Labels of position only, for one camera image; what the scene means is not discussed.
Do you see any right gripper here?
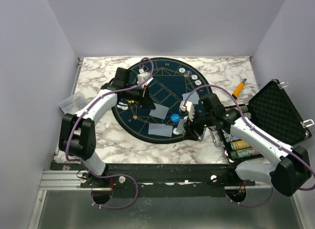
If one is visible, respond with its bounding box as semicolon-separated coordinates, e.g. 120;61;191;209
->
183;108;215;141

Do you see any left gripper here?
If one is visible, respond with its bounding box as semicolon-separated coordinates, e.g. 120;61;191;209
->
124;84;156;109

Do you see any blue playing card box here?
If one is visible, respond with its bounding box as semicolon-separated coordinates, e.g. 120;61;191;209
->
196;128;206;142

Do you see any deck of playing cards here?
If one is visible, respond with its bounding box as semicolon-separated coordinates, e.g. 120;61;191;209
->
176;119;187;133

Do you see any white 5 poker chip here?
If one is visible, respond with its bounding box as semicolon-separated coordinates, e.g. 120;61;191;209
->
173;128;180;135

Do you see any face-down cards mat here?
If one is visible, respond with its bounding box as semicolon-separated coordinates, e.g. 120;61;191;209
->
149;104;169;120

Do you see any face-down cards seat five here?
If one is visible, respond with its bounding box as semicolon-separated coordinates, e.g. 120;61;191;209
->
148;123;173;137

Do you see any face-down cards seat two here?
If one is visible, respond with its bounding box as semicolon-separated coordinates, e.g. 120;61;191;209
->
182;92;199;104

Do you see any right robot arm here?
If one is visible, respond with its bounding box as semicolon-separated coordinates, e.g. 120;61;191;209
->
180;93;315;196

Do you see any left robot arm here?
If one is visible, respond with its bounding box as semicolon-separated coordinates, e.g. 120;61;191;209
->
58;67;155;187

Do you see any blue small blind button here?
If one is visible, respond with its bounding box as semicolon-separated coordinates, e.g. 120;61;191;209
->
170;114;180;123

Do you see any round blue poker mat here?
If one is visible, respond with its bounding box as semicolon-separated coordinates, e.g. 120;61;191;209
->
112;58;208;144

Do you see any yellow chip stack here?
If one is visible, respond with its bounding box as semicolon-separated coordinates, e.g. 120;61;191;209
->
230;140;250;151

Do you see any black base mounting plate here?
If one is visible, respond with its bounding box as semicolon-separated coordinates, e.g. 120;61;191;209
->
50;161;256;199

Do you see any clear big blind button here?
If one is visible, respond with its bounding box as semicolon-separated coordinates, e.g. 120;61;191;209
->
184;70;192;77

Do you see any dark green chip stack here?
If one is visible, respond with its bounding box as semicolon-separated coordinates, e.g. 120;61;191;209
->
240;105;249;113

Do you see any white grey chip stack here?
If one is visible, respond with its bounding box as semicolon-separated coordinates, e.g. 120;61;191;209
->
244;112;252;119

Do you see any yellow utility knife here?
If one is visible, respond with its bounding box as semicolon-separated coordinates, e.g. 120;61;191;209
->
232;78;247;99

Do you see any clear plastic screw box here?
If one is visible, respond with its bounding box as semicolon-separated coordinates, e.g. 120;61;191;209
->
59;92;88;114

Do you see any black poker chip case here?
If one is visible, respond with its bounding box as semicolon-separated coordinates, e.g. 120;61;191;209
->
218;79;314;164

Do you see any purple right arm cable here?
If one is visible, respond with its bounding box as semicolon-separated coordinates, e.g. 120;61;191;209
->
183;84;315;207

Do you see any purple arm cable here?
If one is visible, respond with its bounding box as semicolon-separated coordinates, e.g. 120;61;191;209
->
183;84;315;207
65;57;155;210

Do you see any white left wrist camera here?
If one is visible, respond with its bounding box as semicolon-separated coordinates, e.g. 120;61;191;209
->
137;68;153;85

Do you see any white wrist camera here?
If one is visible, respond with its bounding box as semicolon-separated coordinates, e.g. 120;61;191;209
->
137;68;153;85
179;101;195;121

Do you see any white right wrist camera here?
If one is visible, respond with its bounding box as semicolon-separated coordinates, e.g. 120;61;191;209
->
179;101;195;121

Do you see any chrome case handle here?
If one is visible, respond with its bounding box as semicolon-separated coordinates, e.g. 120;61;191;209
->
208;127;223;147

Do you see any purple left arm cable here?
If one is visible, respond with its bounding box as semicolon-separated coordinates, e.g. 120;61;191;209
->
65;57;155;210

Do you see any aluminium frame rail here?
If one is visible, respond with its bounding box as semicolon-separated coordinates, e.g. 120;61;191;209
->
39;171;271;191

